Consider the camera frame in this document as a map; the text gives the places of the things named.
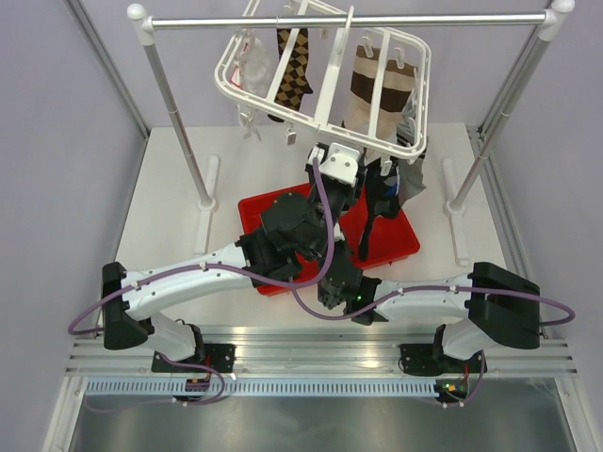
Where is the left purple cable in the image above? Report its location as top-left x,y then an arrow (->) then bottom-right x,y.
69,157 -> 378,415

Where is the brown argyle sock hanging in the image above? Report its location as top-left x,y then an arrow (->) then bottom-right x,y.
274,28 -> 314,112

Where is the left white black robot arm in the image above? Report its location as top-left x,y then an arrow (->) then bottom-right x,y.
102,164 -> 367,372

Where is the white glove with red trim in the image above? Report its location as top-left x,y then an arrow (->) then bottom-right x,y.
237,37 -> 273,98

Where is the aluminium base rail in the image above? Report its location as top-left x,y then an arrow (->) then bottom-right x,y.
65,324 -> 578,379

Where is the beige brown striped sock left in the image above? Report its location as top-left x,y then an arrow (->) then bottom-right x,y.
342,45 -> 379,134

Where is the metal clothes rack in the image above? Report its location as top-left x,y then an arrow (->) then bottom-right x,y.
127,1 -> 575,251

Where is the red plastic bin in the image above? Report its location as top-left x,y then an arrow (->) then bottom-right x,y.
237,177 -> 420,297

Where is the purple cable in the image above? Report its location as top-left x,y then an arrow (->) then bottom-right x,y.
69,157 -> 378,415
291,277 -> 577,338

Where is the beige brown striped sock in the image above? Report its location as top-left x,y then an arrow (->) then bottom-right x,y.
376,59 -> 416,140
342,45 -> 379,134

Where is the beige brown striped sock right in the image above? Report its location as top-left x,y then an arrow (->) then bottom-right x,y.
376,59 -> 416,140

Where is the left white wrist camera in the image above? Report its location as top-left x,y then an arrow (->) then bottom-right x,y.
307,142 -> 361,187

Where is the white slotted cable duct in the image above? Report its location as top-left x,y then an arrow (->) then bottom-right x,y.
86,378 -> 438,397

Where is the black blue sock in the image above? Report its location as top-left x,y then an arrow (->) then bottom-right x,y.
358,159 -> 400,262

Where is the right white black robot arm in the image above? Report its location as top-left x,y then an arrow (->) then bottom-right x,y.
318,238 -> 540,377

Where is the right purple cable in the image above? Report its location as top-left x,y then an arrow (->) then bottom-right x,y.
291,277 -> 577,338

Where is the white clip sock hanger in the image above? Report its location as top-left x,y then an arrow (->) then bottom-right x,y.
214,1 -> 432,161

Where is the grey striped sock front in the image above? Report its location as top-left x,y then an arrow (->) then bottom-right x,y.
398,150 -> 427,206

